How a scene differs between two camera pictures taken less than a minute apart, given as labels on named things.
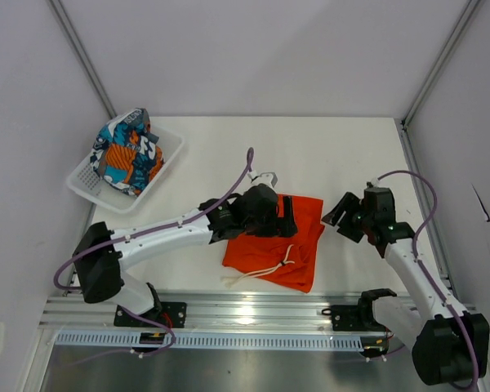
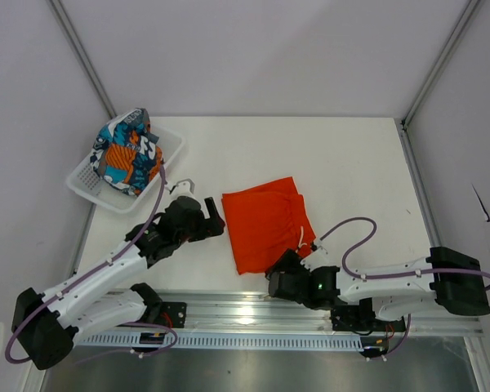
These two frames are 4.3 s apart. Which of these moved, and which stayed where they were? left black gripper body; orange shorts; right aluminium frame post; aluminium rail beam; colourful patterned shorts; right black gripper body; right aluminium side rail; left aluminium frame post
Moved: orange shorts; left black gripper body; right black gripper body
Stayed: aluminium rail beam; colourful patterned shorts; right aluminium side rail; right aluminium frame post; left aluminium frame post
